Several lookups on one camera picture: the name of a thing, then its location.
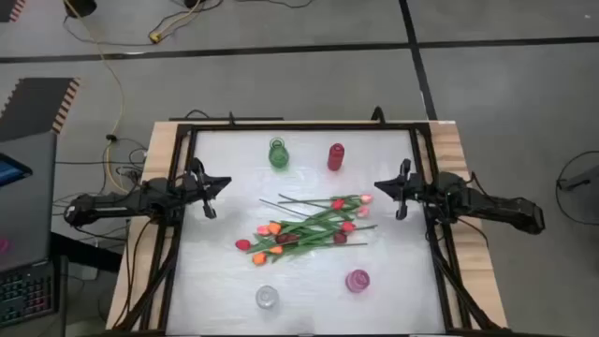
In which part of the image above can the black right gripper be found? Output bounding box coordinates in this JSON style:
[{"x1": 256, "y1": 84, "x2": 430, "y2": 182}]
[{"x1": 373, "y1": 157, "x2": 430, "y2": 222}]

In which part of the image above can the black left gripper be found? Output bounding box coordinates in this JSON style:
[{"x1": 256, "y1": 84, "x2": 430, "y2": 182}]
[{"x1": 181, "y1": 157, "x2": 232, "y2": 221}]

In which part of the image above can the pink artificial tulip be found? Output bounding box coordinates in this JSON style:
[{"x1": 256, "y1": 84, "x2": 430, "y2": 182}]
[
  {"x1": 277, "y1": 193, "x2": 374, "y2": 206},
  {"x1": 256, "y1": 215, "x2": 355, "y2": 237},
  {"x1": 299, "y1": 205, "x2": 372, "y2": 230}
]

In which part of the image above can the dark red artificial tulip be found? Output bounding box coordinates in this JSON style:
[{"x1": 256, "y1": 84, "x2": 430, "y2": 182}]
[
  {"x1": 255, "y1": 231, "x2": 348, "y2": 252},
  {"x1": 274, "y1": 224, "x2": 379, "y2": 245},
  {"x1": 285, "y1": 231, "x2": 371, "y2": 247}
]

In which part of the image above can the pink ribbed glass vase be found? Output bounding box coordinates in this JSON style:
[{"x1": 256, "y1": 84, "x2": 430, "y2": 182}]
[{"x1": 344, "y1": 269, "x2": 372, "y2": 295}]

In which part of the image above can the red glass vase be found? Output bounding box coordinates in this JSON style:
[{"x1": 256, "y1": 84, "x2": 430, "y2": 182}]
[{"x1": 326, "y1": 142, "x2": 346, "y2": 172}]

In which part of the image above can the green glass vase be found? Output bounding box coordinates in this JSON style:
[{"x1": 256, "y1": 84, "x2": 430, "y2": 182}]
[{"x1": 268, "y1": 137, "x2": 290, "y2": 170}]

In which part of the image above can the clear embossed glass vase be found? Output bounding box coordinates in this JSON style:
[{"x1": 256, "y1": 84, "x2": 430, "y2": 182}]
[{"x1": 255, "y1": 284, "x2": 281, "y2": 311}]

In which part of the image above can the black support beam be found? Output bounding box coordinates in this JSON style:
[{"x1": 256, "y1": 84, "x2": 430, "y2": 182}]
[{"x1": 49, "y1": 231, "x2": 124, "y2": 275}]

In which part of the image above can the large black foam mat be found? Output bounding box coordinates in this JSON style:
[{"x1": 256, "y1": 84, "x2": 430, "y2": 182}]
[{"x1": 0, "y1": 77, "x2": 81, "y2": 142}]

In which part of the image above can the small tilted screen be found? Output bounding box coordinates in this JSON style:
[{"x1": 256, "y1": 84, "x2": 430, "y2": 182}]
[{"x1": 0, "y1": 153, "x2": 34, "y2": 189}]

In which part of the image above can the backlit keyboard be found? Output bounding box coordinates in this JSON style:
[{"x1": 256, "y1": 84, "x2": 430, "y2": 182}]
[{"x1": 0, "y1": 260, "x2": 61, "y2": 329}]

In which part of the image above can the black round stand base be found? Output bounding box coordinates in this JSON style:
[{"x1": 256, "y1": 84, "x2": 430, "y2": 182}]
[{"x1": 64, "y1": 0, "x2": 98, "y2": 19}]

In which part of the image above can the small black foam mat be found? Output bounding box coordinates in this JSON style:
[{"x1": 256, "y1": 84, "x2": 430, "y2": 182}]
[{"x1": 0, "y1": 0, "x2": 27, "y2": 23}]

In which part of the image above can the black metal table frame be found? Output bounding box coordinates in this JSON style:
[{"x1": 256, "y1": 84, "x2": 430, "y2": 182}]
[{"x1": 111, "y1": 121, "x2": 506, "y2": 337}]

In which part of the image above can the long yellow floor cable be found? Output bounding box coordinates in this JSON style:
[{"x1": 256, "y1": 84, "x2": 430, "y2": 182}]
[{"x1": 63, "y1": 0, "x2": 127, "y2": 196}]

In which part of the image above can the yellow plug cable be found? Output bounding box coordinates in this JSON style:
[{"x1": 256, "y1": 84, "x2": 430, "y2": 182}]
[{"x1": 148, "y1": 0, "x2": 203, "y2": 44}]

